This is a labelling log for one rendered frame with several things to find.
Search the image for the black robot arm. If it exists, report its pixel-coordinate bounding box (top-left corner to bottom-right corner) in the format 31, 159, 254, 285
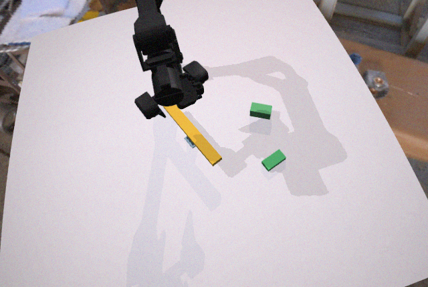
132, 0, 204, 109

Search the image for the green rectangular block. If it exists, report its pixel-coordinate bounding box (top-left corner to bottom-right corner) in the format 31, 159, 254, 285
250, 102, 272, 120
261, 149, 286, 171

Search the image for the yellow bar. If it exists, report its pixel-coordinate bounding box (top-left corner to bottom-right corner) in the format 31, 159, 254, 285
164, 105, 222, 166

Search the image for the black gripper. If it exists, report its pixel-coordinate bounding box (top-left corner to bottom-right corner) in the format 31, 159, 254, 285
134, 60, 209, 119

